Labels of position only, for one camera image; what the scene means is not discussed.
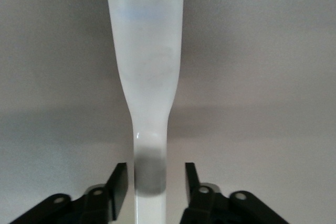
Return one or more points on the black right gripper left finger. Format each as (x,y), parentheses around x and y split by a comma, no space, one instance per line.
(99,203)

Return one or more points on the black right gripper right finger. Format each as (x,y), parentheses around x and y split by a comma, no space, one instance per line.
(204,205)

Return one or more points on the beige brush with black bristles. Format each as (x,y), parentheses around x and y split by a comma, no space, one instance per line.
(147,51)

